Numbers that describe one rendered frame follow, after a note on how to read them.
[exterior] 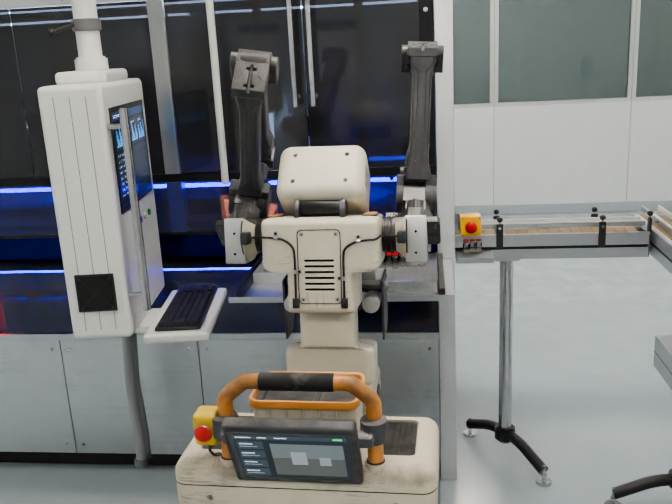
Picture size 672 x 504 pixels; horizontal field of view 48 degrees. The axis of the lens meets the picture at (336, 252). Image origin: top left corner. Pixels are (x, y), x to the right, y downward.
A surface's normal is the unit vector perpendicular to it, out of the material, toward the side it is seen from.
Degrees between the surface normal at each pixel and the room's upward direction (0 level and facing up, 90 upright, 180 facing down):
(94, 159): 90
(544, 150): 90
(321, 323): 82
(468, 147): 90
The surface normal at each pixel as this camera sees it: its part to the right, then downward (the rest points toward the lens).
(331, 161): -0.14, -0.45
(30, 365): -0.11, 0.26
